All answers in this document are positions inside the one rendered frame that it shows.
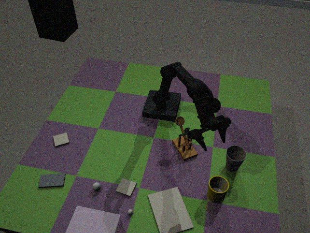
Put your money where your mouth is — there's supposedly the yellow cylindrical cup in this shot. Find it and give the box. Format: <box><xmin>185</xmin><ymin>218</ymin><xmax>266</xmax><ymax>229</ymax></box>
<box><xmin>207</xmin><ymin>176</ymin><xmax>229</xmax><ymax>204</ymax></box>

